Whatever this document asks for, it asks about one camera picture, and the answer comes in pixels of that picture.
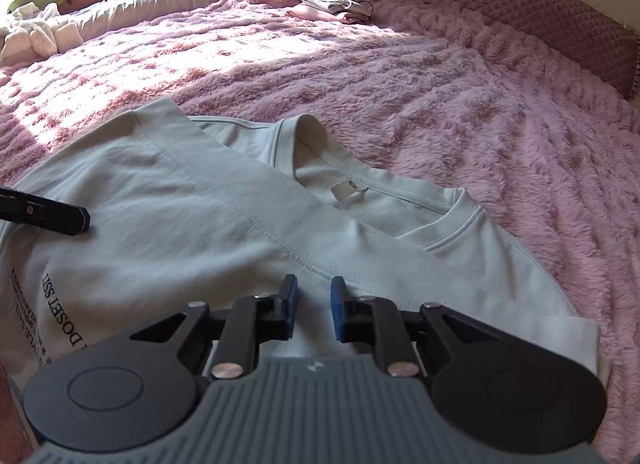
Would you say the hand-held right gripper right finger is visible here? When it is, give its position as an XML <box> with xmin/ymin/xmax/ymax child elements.
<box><xmin>330</xmin><ymin>275</ymin><xmax>503</xmax><ymax>379</ymax></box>

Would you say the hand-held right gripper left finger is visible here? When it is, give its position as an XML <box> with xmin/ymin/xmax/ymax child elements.
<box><xmin>127</xmin><ymin>274</ymin><xmax>299</xmax><ymax>379</ymax></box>

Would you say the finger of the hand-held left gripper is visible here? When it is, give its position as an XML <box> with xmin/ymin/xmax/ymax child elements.
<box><xmin>0</xmin><ymin>186</ymin><xmax>91</xmax><ymax>237</ymax></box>

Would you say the white printed sweatshirt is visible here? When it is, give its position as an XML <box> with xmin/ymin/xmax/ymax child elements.
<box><xmin>0</xmin><ymin>96</ymin><xmax>614</xmax><ymax>391</ymax></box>

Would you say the cream crumpled cloth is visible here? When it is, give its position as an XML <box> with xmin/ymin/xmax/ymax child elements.
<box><xmin>0</xmin><ymin>2</ymin><xmax>82</xmax><ymax>63</ymax></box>

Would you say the pink fluffy blanket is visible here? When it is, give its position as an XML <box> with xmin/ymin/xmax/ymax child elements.
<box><xmin>0</xmin><ymin>0</ymin><xmax>640</xmax><ymax>445</ymax></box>

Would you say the cream window seat cushion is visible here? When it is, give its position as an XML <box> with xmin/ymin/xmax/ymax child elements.
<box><xmin>70</xmin><ymin>0</ymin><xmax>242</xmax><ymax>40</ymax></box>

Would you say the pink folded garment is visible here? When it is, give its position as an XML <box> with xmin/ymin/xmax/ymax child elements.
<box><xmin>287</xmin><ymin>4</ymin><xmax>374</xmax><ymax>25</ymax></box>

